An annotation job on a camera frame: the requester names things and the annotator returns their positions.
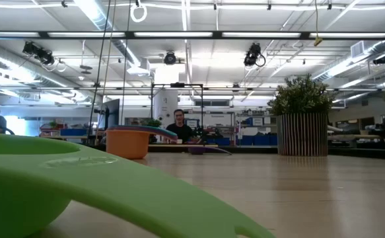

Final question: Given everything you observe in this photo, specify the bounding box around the black metal table frame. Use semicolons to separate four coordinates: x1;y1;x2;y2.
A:
147;144;385;162

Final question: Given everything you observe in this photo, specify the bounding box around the royal blue measuring cup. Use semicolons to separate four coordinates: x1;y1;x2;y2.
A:
108;124;179;139

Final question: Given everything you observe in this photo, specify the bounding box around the blue storage bin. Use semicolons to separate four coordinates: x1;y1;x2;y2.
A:
238;132;279;146
59;128;88;137

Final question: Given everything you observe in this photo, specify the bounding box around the white round column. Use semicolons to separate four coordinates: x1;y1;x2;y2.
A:
152;64;180;130

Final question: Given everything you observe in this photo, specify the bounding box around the dark computer monitor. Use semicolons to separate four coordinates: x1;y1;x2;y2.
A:
98;98;121;132

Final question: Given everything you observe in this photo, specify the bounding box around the small indigo measuring cup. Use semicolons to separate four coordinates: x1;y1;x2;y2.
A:
188;146;232;156

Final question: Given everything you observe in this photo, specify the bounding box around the black hanging cable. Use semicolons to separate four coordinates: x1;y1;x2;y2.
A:
88;0;114;145
121;0;132;126

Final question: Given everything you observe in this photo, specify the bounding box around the potted plant in ribbed pot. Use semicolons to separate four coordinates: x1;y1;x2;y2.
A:
267;73;335;157

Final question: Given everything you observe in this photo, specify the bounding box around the white hanging ring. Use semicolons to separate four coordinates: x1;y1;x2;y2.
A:
129;2;148;24

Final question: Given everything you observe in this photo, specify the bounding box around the black hanging camera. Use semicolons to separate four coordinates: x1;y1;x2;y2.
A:
22;41;56;66
243;42;267;68
163;51;178;66

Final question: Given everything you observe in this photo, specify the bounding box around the green measuring cup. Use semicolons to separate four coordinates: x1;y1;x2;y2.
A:
0;132;277;238

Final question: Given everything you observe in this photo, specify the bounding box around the yellow hanging cable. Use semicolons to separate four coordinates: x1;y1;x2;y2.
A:
313;0;324;47

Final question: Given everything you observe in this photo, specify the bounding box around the orange measuring cup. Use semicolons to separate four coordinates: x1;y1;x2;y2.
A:
105;128;151;161

